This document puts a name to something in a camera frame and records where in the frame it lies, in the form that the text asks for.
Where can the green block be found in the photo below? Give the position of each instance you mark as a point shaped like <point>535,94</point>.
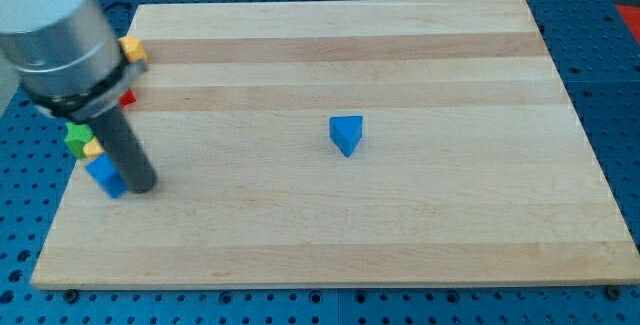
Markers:
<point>77,136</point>

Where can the wooden board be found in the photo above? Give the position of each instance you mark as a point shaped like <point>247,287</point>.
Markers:
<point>473,169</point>

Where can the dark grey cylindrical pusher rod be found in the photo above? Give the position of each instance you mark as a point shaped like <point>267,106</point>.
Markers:
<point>120,143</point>

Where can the blue triangle block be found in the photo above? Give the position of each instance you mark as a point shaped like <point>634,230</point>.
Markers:
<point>346,133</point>

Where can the small yellow block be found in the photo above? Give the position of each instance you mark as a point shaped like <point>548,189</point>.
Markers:
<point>93,149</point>

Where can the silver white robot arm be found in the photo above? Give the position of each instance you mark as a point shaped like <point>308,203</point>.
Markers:
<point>72,66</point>

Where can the red block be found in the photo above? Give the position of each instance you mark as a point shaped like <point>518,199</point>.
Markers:
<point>127,98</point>

